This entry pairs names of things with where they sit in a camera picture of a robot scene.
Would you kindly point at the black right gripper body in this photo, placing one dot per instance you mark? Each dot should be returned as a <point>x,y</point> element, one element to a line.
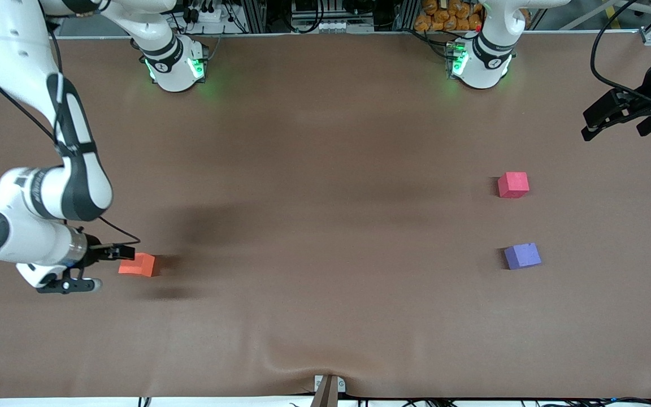
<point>95,254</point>

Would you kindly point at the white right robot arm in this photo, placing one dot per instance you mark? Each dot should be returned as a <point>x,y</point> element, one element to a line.
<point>37,243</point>

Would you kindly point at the white power strip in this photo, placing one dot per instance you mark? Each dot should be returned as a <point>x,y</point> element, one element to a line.
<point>207,16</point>

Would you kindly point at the red foam block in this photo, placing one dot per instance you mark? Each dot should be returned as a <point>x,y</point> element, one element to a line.
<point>513,185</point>

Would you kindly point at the white terminal block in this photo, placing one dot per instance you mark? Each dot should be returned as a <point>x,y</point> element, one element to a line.
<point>339,26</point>

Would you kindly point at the purple foam block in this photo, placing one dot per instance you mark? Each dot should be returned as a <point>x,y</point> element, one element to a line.
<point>522,256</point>

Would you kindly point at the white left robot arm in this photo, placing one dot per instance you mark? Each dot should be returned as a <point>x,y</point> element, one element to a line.
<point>489,68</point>

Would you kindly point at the metal table clamp bracket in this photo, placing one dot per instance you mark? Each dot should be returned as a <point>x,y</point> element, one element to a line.
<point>329,393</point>

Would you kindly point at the orange foam block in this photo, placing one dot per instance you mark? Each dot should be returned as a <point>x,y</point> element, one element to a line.
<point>142,265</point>

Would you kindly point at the brown table cloth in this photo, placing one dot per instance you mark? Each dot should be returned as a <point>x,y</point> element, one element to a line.
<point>325,226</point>

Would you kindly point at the pile of orange objects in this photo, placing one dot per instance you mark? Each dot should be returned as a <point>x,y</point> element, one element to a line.
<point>444,20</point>

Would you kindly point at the aluminium frame post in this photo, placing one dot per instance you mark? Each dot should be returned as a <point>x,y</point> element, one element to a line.
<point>255,17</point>

